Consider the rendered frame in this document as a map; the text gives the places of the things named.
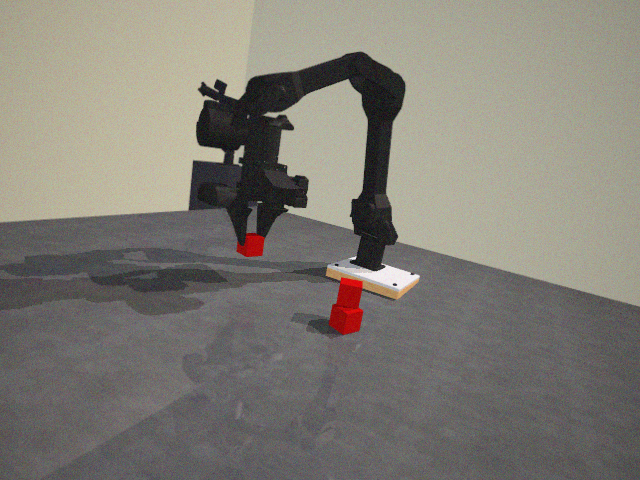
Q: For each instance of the red cube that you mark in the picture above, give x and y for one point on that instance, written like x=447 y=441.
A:
x=253 y=245
x=349 y=293
x=345 y=320

